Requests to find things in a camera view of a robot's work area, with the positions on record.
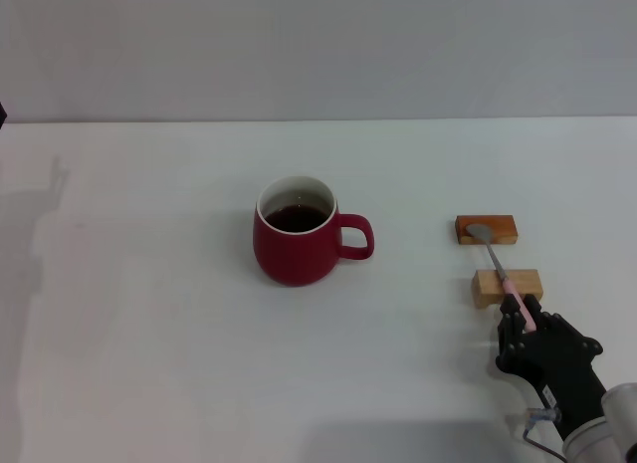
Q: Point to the red ceramic coffee cup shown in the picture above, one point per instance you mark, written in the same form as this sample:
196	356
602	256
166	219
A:
293	259

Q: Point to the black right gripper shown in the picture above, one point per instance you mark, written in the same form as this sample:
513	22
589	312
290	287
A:
562	378

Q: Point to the grey right wrist camera housing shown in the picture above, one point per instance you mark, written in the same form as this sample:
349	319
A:
622	408

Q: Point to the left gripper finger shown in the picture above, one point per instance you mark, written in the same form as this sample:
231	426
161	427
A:
2	117

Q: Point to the light wooden arch block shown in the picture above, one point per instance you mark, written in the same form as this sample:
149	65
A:
485	286

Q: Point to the dark brown wooden block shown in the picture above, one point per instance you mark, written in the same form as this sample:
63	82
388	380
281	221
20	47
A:
503	224

